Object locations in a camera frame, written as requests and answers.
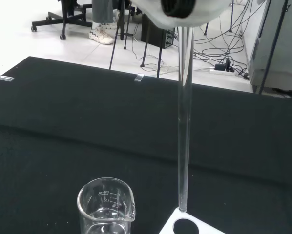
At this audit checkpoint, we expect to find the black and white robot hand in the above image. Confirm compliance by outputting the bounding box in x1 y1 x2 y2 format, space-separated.
130 0 235 29

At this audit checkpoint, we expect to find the clear glass beaker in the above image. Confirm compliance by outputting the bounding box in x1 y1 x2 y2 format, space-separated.
77 177 137 234

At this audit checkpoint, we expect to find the white test tube rack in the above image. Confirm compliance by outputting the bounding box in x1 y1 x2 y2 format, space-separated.
158 207 228 234

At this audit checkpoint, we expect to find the black computer case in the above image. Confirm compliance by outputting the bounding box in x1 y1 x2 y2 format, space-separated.
141 13 176 49

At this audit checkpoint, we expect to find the black tripod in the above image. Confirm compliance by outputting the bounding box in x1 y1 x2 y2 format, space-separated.
108 0 164 79

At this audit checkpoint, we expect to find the person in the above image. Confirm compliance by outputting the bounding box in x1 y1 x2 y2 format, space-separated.
88 0 118 45

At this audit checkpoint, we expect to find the white power strip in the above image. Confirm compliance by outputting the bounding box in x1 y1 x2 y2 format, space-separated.
209 68 237 76

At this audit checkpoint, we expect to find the black office chair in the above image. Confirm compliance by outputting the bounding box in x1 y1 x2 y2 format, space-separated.
31 0 93 41

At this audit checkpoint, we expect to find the grey cabinet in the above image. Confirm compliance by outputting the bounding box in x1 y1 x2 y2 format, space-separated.
248 0 292 101

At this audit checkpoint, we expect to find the black bench cloth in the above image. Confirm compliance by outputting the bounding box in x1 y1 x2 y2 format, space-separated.
0 56 292 234

